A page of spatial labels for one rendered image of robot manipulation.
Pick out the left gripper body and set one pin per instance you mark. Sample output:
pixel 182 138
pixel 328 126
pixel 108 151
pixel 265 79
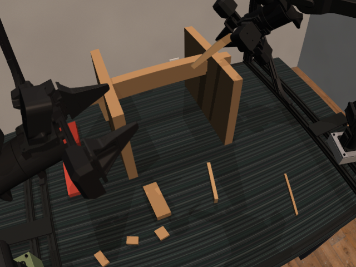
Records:
pixel 227 9

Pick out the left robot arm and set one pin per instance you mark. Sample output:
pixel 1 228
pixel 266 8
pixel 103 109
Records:
pixel 280 12

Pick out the wooden rail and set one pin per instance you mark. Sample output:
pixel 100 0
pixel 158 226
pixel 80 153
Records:
pixel 156 76

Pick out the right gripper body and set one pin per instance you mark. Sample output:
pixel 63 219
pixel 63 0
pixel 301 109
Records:
pixel 77 160

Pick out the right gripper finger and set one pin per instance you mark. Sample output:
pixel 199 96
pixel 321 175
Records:
pixel 79 98
pixel 107 148

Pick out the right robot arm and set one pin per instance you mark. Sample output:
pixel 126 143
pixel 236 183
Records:
pixel 36 110

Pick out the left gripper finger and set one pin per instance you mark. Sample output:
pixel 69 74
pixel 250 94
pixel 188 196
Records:
pixel 230 45
pixel 225 31

